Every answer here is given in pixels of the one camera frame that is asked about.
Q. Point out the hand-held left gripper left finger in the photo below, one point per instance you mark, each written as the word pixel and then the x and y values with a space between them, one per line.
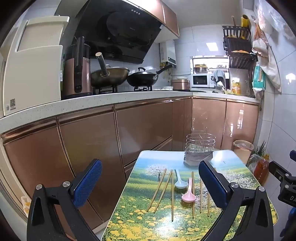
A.
pixel 89 183

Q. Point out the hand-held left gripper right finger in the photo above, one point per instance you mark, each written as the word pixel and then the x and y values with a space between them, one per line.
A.
pixel 211 185

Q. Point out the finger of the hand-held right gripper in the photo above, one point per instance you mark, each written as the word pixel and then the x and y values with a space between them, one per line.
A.
pixel 277 170
pixel 293 155

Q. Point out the pink soup spoon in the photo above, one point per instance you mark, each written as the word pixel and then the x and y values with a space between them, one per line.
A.
pixel 188 197

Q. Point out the white soup spoon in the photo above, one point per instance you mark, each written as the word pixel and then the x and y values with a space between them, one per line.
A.
pixel 181 184

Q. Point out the orange oil jug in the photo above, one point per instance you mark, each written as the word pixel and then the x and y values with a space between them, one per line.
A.
pixel 261 171

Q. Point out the green onions in bag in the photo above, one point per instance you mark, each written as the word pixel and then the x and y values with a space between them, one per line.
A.
pixel 257 155

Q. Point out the bronze lower kitchen cabinets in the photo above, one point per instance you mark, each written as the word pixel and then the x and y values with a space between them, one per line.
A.
pixel 92 148

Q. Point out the beige trash bin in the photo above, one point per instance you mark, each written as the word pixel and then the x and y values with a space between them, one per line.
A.
pixel 242 151

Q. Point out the white speckled countertop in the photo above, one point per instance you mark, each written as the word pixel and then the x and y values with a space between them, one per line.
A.
pixel 92 99

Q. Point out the teal hanging bag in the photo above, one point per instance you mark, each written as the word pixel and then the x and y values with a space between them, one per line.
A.
pixel 259 78

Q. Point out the yellow oil bottle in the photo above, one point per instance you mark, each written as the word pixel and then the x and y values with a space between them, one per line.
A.
pixel 235 89

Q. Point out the white hanging cloth bag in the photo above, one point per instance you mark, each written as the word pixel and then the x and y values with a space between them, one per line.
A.
pixel 271 69

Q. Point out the bronze rice cooker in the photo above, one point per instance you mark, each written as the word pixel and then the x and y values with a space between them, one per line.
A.
pixel 180 85

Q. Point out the white microwave oven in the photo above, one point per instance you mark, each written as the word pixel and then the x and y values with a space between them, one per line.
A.
pixel 201 80

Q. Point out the gas stove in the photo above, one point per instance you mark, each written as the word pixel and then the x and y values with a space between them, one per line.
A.
pixel 143 88

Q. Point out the light blue towel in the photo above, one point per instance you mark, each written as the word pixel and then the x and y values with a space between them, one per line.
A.
pixel 217 74

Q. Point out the bronze electric kettle jug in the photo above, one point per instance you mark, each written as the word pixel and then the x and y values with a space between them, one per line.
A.
pixel 76 71

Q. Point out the steel pot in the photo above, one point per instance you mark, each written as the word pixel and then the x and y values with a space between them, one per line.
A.
pixel 200 69

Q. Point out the black wok with lid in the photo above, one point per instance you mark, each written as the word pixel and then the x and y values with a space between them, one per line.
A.
pixel 142 78

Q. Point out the white cutting board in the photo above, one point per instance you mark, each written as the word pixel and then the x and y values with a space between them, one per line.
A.
pixel 32 74

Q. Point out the yellow film roll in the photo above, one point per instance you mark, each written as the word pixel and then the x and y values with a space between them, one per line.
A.
pixel 245 25

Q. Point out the white water heater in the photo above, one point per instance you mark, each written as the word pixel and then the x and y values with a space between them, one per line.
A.
pixel 168 52

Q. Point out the clear hanging plastic bag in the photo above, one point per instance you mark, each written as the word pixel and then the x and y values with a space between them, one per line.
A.
pixel 266 16

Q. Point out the black range hood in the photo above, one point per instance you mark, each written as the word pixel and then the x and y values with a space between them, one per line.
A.
pixel 120 30

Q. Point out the bronze upper cabinet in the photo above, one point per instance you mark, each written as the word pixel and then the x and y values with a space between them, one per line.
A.
pixel 161 14

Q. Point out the black wall dish rack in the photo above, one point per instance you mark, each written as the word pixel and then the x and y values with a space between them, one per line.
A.
pixel 240 48

